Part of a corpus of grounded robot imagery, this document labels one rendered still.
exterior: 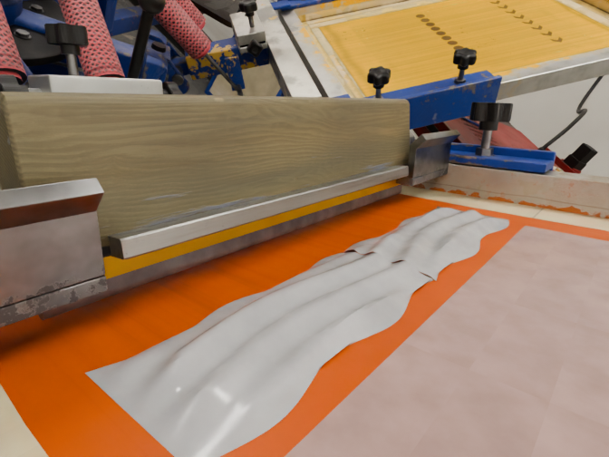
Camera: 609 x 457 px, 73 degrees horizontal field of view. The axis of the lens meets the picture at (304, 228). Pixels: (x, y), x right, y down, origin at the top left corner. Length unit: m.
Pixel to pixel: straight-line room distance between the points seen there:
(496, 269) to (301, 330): 0.16
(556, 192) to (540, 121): 1.78
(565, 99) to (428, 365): 2.10
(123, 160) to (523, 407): 0.20
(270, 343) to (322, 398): 0.03
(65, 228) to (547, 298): 0.25
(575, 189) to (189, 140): 0.39
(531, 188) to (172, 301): 0.39
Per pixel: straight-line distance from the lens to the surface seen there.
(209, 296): 0.24
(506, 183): 0.51
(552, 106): 2.26
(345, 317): 0.20
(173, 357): 0.18
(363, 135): 0.37
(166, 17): 0.86
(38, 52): 0.89
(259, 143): 0.27
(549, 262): 0.34
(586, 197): 0.50
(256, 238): 0.29
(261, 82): 3.00
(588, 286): 0.31
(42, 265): 0.19
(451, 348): 0.20
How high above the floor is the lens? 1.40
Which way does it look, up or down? 35 degrees down
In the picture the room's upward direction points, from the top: 32 degrees clockwise
